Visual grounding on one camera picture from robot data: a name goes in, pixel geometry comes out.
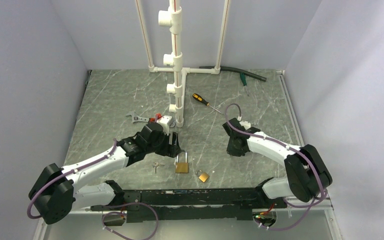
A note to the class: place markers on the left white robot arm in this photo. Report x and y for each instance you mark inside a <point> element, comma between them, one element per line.
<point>61,189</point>

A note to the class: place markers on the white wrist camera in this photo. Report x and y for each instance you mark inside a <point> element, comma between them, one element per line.
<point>167,122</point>
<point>245,124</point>

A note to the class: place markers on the yellow black screwdriver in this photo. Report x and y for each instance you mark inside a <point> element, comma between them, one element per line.
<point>201,100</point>

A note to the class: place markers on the silver key bunch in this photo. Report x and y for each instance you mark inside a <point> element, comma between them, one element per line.
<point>155,166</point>

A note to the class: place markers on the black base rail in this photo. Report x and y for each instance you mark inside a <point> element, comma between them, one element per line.
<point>191,204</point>

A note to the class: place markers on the large brass padlock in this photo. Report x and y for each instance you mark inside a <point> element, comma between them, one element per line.
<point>181,163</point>

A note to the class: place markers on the white PVC pipe frame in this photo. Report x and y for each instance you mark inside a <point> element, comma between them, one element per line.
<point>172,18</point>

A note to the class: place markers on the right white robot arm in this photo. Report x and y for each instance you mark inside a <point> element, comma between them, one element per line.
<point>306,173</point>

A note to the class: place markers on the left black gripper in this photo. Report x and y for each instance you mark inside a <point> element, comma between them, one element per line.
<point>170,150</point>

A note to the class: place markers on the green screwdriver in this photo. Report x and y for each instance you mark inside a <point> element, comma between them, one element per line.
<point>244,82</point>

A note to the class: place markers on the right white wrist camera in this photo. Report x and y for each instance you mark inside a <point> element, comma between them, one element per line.
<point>245,124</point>

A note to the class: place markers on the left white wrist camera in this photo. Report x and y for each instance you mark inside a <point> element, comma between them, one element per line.
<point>167,122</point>

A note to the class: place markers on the red handled adjustable wrench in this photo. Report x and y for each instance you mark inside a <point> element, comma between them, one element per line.
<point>135,118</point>

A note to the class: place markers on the small brass padlock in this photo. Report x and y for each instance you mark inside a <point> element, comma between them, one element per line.
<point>202,176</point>

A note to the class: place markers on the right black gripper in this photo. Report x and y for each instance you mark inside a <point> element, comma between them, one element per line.
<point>231,151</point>

